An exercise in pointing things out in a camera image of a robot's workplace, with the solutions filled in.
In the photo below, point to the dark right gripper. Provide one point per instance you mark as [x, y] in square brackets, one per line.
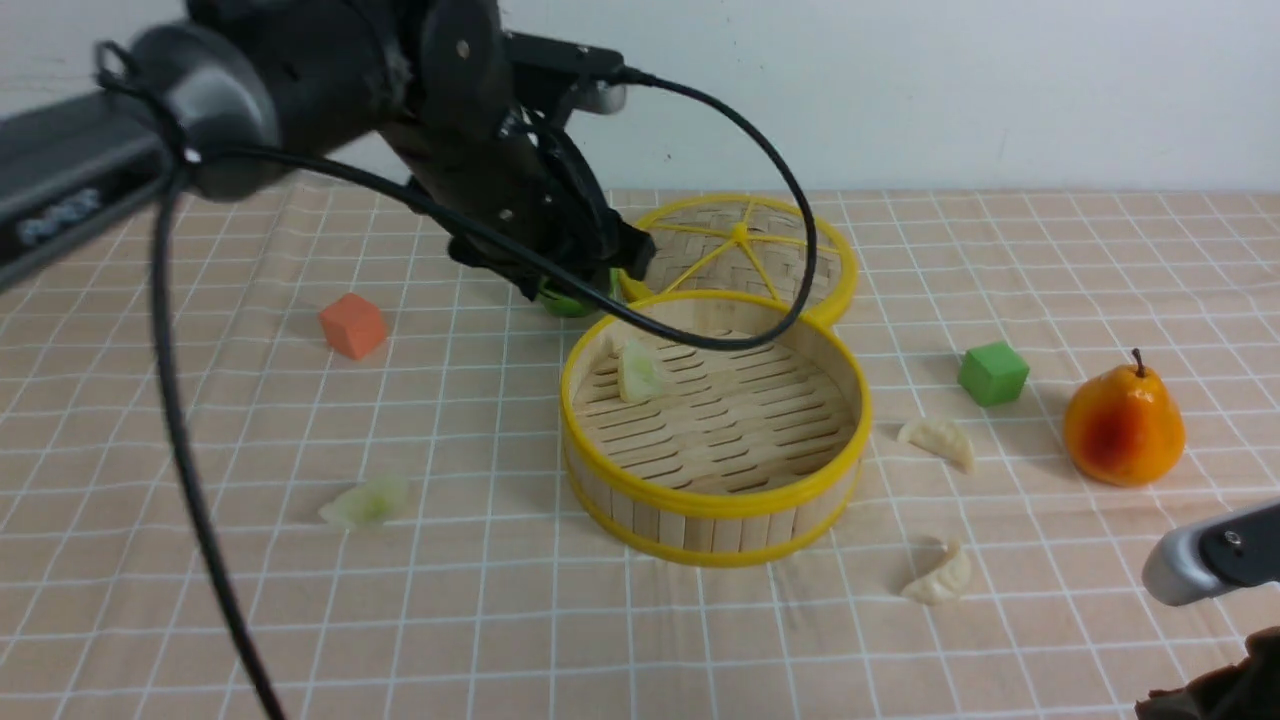
[1247, 690]

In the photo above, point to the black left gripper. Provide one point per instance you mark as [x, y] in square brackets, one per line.
[483, 136]

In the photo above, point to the pale green dumpling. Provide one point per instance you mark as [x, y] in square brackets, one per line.
[640, 372]
[369, 504]

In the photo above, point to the white dumpling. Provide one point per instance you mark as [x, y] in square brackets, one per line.
[941, 437]
[946, 582]

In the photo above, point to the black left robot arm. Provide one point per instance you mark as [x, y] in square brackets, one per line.
[305, 77]

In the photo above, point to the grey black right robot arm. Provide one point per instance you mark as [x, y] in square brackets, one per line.
[1202, 561]

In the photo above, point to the bamboo steamer lid yellow rim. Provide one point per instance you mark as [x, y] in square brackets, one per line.
[726, 242]

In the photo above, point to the bamboo steamer tray yellow rim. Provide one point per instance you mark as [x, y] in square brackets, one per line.
[750, 455]

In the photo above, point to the green toy apple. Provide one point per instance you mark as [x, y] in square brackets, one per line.
[567, 301]

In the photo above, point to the orange foam cube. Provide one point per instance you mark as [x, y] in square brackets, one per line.
[353, 326]

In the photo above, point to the orange yellow toy pear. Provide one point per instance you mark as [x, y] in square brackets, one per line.
[1123, 427]

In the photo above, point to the checkered beige tablecloth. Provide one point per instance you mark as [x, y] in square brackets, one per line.
[491, 596]

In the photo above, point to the green foam cube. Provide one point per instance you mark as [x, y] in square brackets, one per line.
[993, 374]

